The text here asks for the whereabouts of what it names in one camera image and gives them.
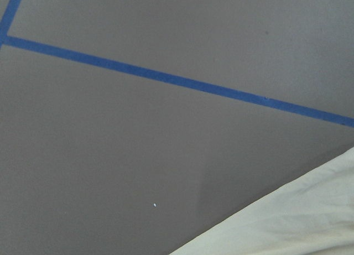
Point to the beige long-sleeve printed shirt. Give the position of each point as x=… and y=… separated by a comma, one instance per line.
x=313, y=214

